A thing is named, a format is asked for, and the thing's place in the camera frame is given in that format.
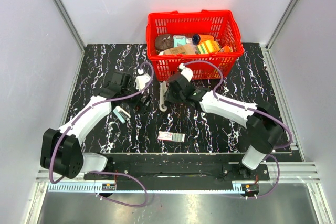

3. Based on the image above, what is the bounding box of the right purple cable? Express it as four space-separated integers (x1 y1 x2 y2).
181 60 292 199

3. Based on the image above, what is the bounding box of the red white staple box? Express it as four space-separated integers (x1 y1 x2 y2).
157 131 185 143

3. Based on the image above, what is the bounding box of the purple cable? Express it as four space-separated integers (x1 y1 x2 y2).
181 60 292 199
49 62 154 207

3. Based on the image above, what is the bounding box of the light blue stapler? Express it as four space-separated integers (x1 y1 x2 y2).
112 106 131 124

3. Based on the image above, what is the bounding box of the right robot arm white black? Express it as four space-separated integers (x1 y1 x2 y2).
160 63 285 180

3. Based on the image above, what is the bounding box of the teal small box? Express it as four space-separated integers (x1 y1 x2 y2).
173 35 186 47

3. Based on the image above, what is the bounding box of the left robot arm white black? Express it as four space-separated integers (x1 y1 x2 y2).
40 69 153 180

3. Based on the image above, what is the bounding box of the yellow green striped package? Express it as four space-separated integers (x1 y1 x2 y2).
197 40 221 54

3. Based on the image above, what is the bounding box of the red plastic basket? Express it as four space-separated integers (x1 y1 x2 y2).
146 10 244 81

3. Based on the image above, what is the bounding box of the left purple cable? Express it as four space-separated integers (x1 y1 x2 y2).
49 62 154 207

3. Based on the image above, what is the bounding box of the orange bottle blue cap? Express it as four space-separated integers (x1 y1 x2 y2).
192 34 215 45

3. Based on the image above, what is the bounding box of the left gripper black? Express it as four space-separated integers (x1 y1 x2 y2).
122 79 153 115

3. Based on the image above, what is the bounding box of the brown cardboard box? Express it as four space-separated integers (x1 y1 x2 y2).
159 44 195 55

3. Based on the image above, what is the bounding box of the brown round item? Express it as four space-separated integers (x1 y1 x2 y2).
155 34 174 51

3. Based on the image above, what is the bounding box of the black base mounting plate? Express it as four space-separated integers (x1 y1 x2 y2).
83 153 270 183

